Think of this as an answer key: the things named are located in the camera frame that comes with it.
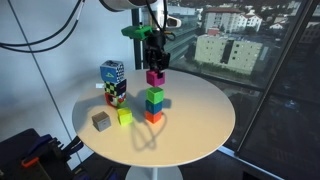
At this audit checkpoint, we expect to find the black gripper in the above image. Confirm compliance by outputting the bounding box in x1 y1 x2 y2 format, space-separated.
144 30 171 80

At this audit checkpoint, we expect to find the pink block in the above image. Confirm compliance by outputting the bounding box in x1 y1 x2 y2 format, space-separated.
145 69 166 88

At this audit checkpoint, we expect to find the green block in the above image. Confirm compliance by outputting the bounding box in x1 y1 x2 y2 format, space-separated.
146 86 165 105

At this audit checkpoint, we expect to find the blue block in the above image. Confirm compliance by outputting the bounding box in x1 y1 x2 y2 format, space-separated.
145 99 164 115

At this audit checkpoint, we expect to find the orange block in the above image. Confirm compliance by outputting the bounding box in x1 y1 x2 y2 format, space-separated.
144 110 163 125

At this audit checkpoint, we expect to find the yellow-green block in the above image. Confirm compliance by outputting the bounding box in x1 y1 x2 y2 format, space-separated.
116 107 134 127

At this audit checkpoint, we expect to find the grey block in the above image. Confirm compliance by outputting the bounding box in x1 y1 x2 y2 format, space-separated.
91 111 112 132

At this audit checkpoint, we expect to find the patterned cube with white square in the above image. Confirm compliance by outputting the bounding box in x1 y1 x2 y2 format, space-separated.
99 59 125 84

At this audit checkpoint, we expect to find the black checkered patterned cube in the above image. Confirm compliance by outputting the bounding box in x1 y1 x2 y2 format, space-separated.
104 78 128 98

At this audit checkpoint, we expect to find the orange-red patterned cube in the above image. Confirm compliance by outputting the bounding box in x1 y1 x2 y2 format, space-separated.
104 92 128 109

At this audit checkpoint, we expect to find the blue clamp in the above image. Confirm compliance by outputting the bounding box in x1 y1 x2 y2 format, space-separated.
28 134 54 156

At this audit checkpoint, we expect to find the black equipment case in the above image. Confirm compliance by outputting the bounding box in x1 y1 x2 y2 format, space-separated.
0 128 84 180

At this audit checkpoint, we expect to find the dark window frame post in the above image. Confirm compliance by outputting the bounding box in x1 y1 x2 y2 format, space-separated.
130 8 144 71

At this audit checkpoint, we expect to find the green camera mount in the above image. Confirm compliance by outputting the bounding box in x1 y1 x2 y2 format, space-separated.
120 25 154 41

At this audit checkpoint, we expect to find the white table pedestal base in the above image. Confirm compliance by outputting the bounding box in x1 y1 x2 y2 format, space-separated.
124 164 184 180

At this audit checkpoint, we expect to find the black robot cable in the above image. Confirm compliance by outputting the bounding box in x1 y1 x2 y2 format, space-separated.
0 0 86 54

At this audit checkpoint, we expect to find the orange clamp handle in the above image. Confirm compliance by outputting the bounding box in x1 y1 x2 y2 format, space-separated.
20 156 40 168

